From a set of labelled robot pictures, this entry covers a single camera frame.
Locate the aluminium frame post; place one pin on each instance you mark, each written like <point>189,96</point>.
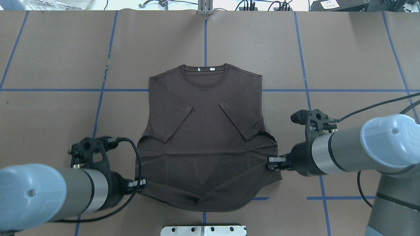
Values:
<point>205,7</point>

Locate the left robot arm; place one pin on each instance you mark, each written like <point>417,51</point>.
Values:
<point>35,194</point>

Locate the brown paper table cover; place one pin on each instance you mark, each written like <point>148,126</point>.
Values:
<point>68,75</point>

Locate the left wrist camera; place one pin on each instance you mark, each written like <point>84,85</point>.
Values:
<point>91,153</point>

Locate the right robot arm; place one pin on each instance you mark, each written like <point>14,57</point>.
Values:
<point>388,145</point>

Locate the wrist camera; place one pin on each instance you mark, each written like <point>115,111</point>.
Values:
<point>316,123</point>
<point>91,153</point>

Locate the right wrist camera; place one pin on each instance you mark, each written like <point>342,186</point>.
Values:
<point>316,123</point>

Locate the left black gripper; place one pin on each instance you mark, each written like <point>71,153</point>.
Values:
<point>116,187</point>

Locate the dark brown t-shirt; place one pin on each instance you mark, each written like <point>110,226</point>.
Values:
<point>205,145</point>

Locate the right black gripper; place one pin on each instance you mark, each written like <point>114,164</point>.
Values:
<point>300,159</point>

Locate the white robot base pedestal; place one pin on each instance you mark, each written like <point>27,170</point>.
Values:
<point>228,230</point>

